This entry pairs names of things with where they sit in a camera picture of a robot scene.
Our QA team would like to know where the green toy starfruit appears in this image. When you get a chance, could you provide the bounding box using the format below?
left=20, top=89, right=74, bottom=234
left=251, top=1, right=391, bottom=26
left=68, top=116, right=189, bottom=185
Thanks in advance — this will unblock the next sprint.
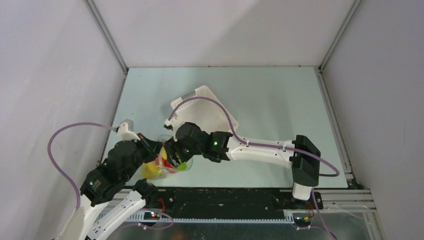
left=176, top=162, right=188, bottom=171

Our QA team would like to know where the yellow toy banana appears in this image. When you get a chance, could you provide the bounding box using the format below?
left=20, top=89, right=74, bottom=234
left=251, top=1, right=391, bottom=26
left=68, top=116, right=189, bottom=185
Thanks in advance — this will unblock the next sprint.
left=141, top=161, right=163, bottom=180

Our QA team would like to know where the large red toy apple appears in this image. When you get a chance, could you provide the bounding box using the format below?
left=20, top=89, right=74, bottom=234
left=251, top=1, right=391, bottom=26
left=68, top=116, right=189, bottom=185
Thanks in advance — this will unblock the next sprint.
left=162, top=158, right=176, bottom=170

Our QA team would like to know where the clear zip top bag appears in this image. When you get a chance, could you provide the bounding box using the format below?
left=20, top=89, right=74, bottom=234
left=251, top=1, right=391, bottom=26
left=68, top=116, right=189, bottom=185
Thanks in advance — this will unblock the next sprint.
left=140, top=147, right=193, bottom=180

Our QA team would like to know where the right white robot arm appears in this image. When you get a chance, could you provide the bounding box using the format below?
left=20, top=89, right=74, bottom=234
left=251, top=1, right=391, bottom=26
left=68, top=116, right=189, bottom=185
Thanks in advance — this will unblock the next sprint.
left=164, top=120, right=321, bottom=209

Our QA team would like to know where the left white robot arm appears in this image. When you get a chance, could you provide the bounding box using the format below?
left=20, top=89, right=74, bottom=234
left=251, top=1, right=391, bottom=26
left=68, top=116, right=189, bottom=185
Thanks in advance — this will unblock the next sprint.
left=57, top=133, right=163, bottom=240

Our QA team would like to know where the white perforated plastic basket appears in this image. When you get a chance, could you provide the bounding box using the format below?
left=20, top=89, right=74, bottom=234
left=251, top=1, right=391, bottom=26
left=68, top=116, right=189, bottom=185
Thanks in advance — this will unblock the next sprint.
left=170, top=85, right=231, bottom=133

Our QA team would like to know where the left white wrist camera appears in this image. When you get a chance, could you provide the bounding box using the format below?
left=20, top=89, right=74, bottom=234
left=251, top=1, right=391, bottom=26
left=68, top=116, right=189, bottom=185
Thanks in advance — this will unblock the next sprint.
left=116, top=119, right=141, bottom=142

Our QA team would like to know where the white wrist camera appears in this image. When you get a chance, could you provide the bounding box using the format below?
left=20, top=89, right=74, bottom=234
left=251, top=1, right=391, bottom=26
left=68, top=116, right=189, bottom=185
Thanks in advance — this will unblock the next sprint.
left=163, top=119, right=174, bottom=130
left=116, top=119, right=141, bottom=142

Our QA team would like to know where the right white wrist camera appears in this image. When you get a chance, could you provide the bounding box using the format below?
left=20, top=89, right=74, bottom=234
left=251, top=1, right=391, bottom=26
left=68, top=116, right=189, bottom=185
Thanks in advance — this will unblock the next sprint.
left=163, top=119, right=174, bottom=130

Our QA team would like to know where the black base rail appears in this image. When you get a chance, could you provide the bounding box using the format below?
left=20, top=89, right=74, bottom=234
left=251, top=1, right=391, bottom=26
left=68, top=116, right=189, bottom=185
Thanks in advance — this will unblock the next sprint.
left=146, top=187, right=324, bottom=220

